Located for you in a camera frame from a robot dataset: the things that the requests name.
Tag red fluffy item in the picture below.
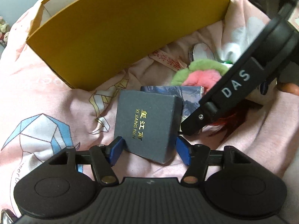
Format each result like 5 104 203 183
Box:
208 109 248 142

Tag pink paper charm tag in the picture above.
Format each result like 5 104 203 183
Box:
148 50 187 72

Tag green pink fluffy pompom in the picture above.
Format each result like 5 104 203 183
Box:
171 59 232 90

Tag hanging plush toys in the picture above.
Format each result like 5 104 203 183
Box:
0 16 10 45

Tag orange cardboard storage box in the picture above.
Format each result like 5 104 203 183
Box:
26 0 230 91

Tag round compact mirror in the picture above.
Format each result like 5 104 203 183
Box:
189 43 215 62

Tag blue picture card box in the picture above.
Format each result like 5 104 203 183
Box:
140 86 204 122

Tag dark grey gift box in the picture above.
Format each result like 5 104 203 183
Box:
114 90 183 164

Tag person's hand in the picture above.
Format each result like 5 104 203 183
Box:
276 83 299 96

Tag pink patterned bed quilt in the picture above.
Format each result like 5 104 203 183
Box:
1 0 298 223

